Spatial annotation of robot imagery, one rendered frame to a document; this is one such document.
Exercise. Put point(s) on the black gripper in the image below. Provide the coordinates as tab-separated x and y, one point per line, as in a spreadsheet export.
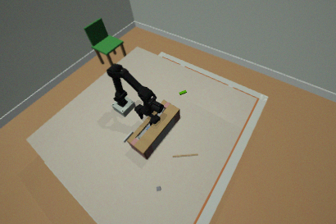
140	109

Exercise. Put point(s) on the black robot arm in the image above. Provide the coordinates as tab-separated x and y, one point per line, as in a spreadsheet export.
116	71

